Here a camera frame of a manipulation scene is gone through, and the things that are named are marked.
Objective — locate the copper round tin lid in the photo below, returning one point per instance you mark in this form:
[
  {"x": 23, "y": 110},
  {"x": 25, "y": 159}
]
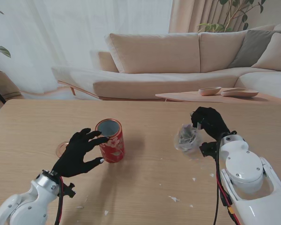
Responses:
[{"x": 61, "y": 147}]

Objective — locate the round wooden bowl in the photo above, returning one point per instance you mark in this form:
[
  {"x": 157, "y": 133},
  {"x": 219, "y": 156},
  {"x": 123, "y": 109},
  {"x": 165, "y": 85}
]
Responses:
[{"x": 209, "y": 91}]

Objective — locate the grey sofa cushion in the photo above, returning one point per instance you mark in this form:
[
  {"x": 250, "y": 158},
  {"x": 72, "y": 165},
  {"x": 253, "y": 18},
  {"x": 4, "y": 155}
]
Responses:
[{"x": 250, "y": 49}]

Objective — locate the beige corner sofa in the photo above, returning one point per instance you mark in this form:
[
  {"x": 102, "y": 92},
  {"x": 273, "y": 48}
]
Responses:
[{"x": 159, "y": 68}]

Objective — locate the beige sofa cushion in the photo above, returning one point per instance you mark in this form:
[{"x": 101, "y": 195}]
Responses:
[{"x": 275, "y": 55}]

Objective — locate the sheer white curtain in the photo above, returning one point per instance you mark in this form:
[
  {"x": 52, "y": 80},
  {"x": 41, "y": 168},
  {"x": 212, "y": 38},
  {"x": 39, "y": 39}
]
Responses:
[{"x": 61, "y": 35}]

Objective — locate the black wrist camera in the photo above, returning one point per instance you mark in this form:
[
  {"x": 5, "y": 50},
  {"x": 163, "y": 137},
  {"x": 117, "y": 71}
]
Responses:
[
  {"x": 208, "y": 149},
  {"x": 67, "y": 189}
]

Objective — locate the large white paper scrap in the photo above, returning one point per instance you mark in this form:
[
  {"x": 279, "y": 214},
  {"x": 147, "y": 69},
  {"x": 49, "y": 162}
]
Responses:
[{"x": 174, "y": 198}]

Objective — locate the beige pleated curtain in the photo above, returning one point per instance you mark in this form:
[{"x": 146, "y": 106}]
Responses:
[{"x": 192, "y": 16}]

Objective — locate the tan woven basket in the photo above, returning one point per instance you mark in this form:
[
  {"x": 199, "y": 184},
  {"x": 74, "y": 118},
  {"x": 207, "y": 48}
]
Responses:
[{"x": 3, "y": 84}]

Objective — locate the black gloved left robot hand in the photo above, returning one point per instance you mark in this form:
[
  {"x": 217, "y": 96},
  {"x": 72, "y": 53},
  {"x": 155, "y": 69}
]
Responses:
[{"x": 75, "y": 159}]

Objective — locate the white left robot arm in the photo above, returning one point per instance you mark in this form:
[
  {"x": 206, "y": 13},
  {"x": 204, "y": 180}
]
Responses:
[{"x": 25, "y": 204}]

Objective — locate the green plant with long leaves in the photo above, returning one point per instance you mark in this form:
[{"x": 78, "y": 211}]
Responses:
[{"x": 1, "y": 49}]

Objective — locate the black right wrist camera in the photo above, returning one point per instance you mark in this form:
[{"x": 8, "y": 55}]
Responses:
[{"x": 208, "y": 149}]

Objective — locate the tall green leafy plant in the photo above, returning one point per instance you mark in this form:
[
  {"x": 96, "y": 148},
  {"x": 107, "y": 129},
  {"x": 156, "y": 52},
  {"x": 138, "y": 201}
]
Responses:
[{"x": 231, "y": 14}]

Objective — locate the clear plastic tea bag pouch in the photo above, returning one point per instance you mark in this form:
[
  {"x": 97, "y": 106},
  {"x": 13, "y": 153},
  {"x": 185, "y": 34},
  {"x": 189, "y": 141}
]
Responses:
[{"x": 186, "y": 139}]

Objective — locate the oblong wooden tray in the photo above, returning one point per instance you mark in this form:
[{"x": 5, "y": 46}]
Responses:
[{"x": 238, "y": 93}]

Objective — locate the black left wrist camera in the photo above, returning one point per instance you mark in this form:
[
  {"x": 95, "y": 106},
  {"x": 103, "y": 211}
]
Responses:
[{"x": 67, "y": 189}]

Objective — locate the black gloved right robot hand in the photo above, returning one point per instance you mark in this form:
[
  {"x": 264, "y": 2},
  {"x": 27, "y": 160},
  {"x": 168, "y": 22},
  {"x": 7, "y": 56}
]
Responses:
[{"x": 213, "y": 122}]

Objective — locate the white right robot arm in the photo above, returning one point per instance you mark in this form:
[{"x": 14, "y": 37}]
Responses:
[{"x": 246, "y": 173}]

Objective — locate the red floral tea tin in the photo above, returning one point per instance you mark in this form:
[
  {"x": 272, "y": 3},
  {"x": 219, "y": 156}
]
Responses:
[{"x": 113, "y": 147}]

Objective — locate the light wooden coffee table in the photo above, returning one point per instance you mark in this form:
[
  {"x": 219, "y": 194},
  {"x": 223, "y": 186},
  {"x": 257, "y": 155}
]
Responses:
[{"x": 185, "y": 96}]

